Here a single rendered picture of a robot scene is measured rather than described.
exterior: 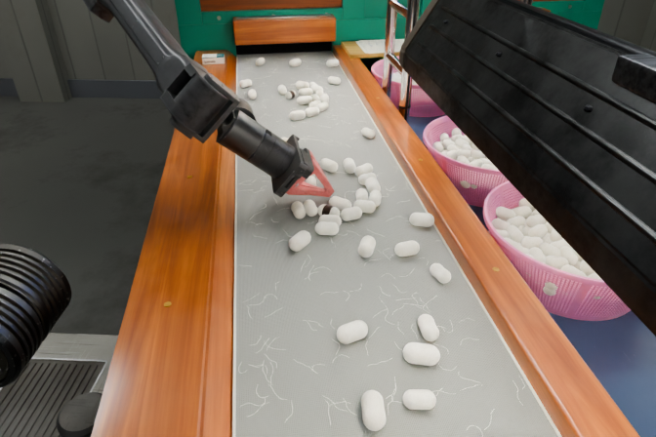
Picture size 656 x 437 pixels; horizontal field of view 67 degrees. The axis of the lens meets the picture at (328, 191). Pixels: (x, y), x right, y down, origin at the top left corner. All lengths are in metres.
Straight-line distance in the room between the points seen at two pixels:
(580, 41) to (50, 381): 0.91
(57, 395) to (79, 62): 2.93
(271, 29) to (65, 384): 1.04
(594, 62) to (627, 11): 3.28
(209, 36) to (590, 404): 1.35
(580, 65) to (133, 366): 0.47
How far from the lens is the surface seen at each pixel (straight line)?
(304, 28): 1.52
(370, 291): 0.63
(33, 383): 1.00
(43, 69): 3.69
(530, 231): 0.79
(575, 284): 0.70
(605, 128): 0.23
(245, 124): 0.71
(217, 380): 0.54
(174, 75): 0.73
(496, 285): 0.64
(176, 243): 0.70
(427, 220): 0.74
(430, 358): 0.55
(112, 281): 1.92
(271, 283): 0.65
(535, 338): 0.59
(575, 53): 0.27
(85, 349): 1.02
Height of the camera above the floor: 1.17
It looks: 31 degrees down
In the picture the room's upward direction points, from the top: straight up
